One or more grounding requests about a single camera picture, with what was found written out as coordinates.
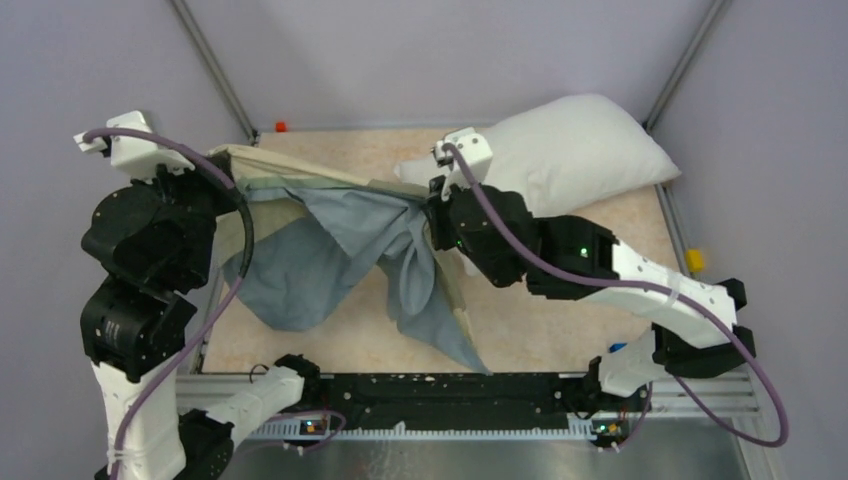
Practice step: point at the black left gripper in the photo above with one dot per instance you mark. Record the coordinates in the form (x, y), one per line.
(227, 200)

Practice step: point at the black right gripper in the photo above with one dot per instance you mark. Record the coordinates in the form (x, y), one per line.
(440, 212)

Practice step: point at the white pillow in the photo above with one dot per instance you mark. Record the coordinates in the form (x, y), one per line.
(573, 152)

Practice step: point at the grey-blue and beige pillowcase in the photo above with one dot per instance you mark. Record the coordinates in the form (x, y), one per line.
(319, 231)

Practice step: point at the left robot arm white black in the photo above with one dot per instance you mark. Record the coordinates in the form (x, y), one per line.
(135, 339)

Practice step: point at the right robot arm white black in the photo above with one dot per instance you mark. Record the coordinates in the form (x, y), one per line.
(693, 334)

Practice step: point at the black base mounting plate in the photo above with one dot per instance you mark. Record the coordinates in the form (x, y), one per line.
(437, 402)

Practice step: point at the small yellow block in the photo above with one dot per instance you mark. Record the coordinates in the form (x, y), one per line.
(694, 260)

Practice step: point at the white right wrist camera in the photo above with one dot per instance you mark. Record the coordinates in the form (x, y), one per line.
(458, 150)

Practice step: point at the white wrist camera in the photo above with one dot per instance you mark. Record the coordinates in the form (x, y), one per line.
(458, 150)
(137, 158)

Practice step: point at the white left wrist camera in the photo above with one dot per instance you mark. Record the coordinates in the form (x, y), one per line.
(137, 158)

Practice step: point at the aluminium frame rail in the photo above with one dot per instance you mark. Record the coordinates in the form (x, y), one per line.
(729, 397)

